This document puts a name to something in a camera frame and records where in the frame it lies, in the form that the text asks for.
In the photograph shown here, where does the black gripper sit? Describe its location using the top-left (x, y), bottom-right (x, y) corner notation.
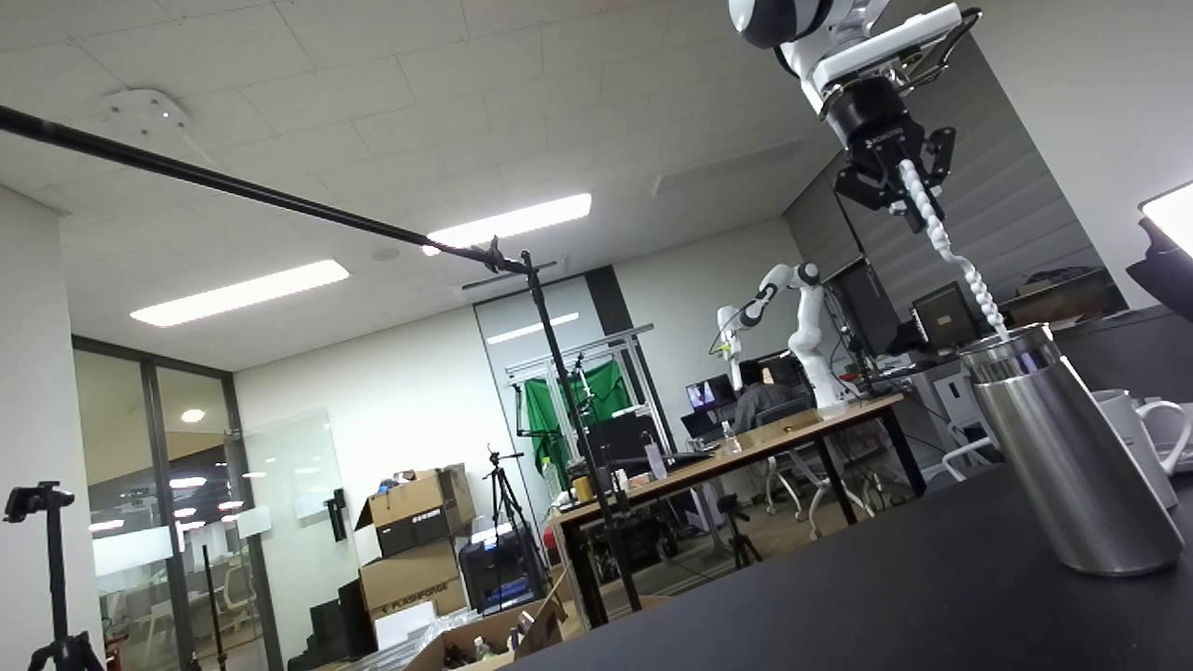
top-left (820, 80), bottom-right (962, 217)

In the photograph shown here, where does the white spiral stirring stick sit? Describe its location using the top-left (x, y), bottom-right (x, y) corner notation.
top-left (892, 158), bottom-right (1015, 350)

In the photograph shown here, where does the silver metal flask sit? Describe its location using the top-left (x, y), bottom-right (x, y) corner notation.
top-left (962, 321), bottom-right (1190, 583)

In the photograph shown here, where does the black monitor on counter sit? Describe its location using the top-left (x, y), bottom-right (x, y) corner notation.
top-left (908, 280), bottom-right (985, 355)

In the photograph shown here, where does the bright white panel light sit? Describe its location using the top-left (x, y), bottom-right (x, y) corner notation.
top-left (1134, 181), bottom-right (1193, 264)

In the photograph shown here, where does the seated person in grey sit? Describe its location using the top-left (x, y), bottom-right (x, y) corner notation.
top-left (722, 378), bottom-right (783, 439)

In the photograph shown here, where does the black light housing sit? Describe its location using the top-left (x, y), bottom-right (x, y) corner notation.
top-left (1123, 240), bottom-right (1193, 330)

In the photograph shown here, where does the lit computer monitor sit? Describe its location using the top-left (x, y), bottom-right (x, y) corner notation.
top-left (683, 381), bottom-right (731, 422)

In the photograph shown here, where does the wooden table with black legs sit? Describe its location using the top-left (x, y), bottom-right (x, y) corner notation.
top-left (552, 392), bottom-right (927, 631)

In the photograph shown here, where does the white ceramic mug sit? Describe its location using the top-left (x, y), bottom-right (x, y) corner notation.
top-left (1092, 383), bottom-right (1193, 483)

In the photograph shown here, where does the green cloth backdrop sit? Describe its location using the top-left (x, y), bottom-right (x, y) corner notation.
top-left (516, 360), bottom-right (637, 479)

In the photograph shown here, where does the black monitor on table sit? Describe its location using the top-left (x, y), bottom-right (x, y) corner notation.
top-left (584, 411), bottom-right (662, 479)

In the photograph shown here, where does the rectangular ceiling light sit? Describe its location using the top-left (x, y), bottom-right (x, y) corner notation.
top-left (127, 259), bottom-right (353, 334)
top-left (416, 192), bottom-right (598, 263)

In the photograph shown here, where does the black tripod under table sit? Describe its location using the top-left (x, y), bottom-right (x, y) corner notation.
top-left (711, 491), bottom-right (768, 576)

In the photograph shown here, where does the black upright stand pole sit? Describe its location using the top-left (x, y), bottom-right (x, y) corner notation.
top-left (522, 254), bottom-right (646, 614)

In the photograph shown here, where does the black tripod beside boxes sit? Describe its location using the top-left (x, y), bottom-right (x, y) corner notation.
top-left (481, 449), bottom-right (542, 563)

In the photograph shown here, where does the stacked cardboard box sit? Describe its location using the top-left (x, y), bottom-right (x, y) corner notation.
top-left (349, 462), bottom-right (481, 560)
top-left (353, 536), bottom-right (472, 623)

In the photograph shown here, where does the open cardboard box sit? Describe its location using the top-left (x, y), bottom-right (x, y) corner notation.
top-left (403, 599), bottom-right (569, 671)

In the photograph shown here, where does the black boom pole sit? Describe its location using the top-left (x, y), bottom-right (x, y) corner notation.
top-left (0, 101), bottom-right (538, 275)

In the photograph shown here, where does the round ceiling smoke detector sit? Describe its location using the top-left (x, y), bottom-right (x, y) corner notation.
top-left (101, 81), bottom-right (193, 143)

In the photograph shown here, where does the black tripod with camera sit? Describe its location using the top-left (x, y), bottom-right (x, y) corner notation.
top-left (0, 479), bottom-right (104, 671)

